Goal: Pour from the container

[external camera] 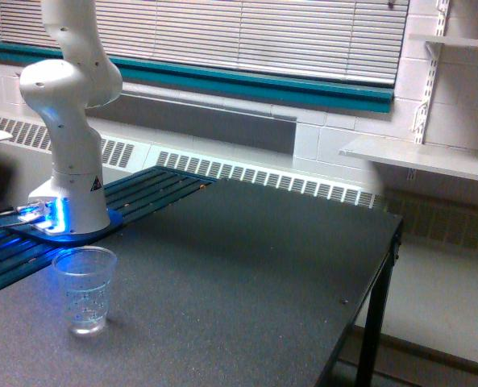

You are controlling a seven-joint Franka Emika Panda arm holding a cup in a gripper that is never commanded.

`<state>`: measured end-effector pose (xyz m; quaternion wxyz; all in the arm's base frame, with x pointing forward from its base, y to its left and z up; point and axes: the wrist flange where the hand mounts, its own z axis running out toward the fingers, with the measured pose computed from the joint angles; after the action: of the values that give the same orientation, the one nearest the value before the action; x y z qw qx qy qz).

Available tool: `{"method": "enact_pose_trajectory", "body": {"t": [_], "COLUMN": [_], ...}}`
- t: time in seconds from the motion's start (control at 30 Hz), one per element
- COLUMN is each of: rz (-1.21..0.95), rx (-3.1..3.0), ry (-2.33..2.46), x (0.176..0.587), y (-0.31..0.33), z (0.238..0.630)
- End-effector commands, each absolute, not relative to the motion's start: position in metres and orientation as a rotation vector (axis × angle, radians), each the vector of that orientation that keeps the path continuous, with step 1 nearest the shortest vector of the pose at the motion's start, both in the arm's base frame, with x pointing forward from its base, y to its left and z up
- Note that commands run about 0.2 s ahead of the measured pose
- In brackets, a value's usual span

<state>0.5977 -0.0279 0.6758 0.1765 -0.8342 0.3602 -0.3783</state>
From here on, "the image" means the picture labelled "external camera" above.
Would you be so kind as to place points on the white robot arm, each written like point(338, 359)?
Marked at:
point(75, 191)

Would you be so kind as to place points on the white baseboard heater grille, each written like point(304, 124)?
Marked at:
point(131, 156)

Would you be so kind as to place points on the teal window sill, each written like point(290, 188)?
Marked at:
point(242, 82)

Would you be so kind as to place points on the clear plastic cup on table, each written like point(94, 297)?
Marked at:
point(85, 275)

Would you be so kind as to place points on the white window blinds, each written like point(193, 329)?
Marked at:
point(345, 41)

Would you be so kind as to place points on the black table leg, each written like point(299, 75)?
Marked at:
point(375, 316)

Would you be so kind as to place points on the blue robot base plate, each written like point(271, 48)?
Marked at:
point(30, 232)

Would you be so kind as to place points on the dark blue aluminium rail frame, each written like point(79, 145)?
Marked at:
point(133, 197)

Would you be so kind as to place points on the lower white wall shelf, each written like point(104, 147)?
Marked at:
point(428, 158)

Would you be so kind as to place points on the white wall shelf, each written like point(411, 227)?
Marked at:
point(456, 41)
point(428, 158)

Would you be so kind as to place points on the white slotted shelf rail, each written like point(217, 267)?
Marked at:
point(421, 114)

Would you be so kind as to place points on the upper white wall shelf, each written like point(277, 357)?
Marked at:
point(456, 41)

